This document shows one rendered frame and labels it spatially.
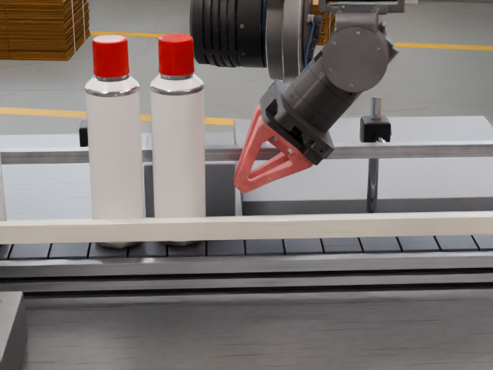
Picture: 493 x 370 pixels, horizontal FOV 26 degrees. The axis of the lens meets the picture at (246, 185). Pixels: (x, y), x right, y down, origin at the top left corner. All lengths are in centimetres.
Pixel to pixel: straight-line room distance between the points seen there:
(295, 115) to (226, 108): 335
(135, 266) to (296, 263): 16
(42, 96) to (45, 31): 59
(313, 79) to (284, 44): 85
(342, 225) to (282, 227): 6
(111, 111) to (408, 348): 35
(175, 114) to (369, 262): 24
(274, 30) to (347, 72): 94
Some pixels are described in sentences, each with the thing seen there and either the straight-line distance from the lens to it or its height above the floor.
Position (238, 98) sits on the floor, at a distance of 447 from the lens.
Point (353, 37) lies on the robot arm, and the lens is 93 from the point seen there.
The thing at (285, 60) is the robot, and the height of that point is 84.
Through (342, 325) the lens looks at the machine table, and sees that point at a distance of 102.
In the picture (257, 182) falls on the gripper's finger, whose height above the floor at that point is 94.
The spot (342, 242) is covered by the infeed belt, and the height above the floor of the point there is 88.
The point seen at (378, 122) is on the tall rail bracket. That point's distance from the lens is 114.
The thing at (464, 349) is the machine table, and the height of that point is 83.
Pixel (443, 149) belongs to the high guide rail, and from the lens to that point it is 111.
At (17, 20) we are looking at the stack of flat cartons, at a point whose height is 19.
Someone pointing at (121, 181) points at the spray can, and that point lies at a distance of 103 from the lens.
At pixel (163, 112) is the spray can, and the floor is 102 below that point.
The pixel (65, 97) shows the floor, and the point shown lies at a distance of 454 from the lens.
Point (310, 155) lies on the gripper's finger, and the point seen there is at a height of 98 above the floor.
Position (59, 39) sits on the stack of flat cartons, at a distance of 508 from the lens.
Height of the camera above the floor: 133
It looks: 22 degrees down
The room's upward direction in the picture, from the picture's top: straight up
